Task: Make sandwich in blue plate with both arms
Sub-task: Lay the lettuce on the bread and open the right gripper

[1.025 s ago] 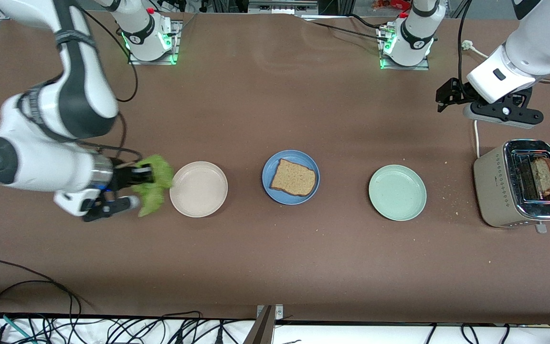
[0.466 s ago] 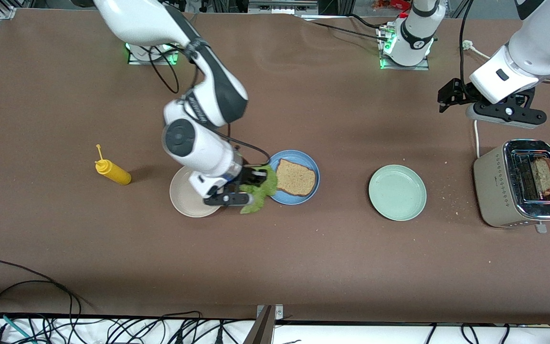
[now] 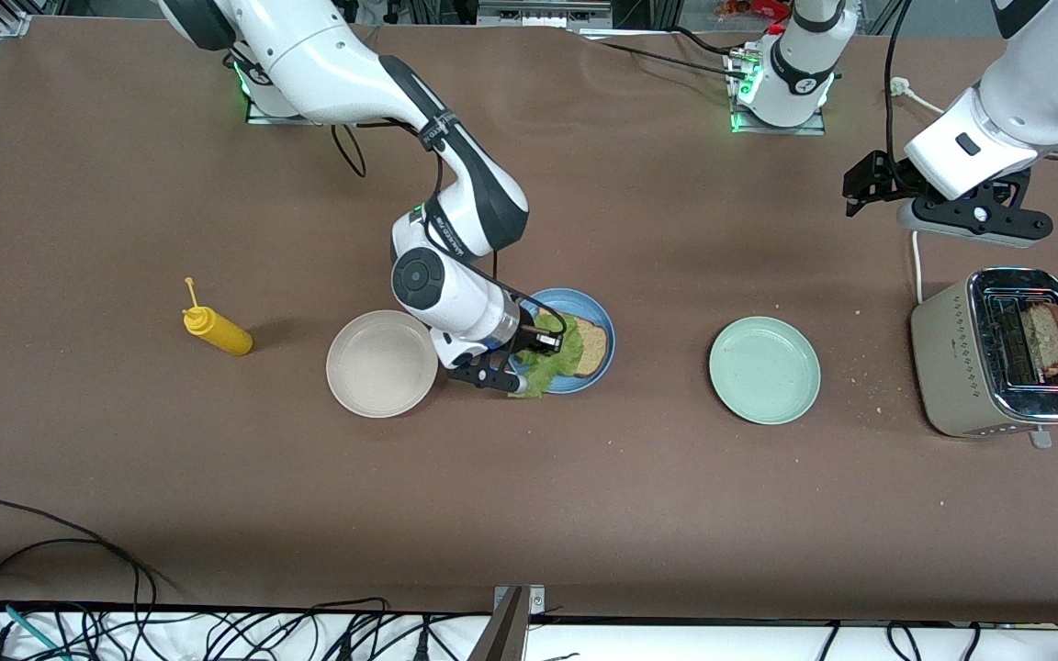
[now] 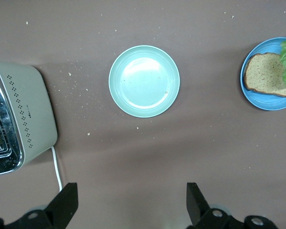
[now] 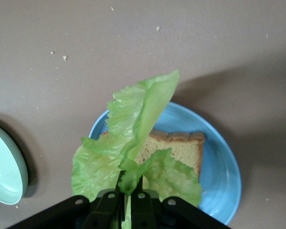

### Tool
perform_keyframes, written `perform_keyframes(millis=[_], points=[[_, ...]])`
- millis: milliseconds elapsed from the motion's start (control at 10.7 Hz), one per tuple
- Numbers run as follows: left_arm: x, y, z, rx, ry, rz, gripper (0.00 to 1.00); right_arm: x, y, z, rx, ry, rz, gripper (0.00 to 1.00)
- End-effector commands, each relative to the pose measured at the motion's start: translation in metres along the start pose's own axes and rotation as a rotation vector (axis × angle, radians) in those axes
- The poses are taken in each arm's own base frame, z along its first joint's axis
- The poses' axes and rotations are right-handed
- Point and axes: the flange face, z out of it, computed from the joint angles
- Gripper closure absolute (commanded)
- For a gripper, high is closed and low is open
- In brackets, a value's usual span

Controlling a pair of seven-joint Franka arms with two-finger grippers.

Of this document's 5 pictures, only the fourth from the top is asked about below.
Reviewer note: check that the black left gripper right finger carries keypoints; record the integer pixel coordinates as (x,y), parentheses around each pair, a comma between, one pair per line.
(196,205)

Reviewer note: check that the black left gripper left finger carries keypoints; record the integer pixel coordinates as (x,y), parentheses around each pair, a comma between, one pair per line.
(64,202)

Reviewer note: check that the brown bread slice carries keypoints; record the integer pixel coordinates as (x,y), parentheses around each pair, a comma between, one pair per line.
(264,74)

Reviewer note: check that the blue plate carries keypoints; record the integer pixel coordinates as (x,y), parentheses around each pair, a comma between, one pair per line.
(264,102)

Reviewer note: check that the mint green plate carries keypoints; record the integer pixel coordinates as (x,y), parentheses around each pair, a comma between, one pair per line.
(144,81)

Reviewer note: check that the beige chrome toaster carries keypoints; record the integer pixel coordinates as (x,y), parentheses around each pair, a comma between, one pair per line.
(33,107)

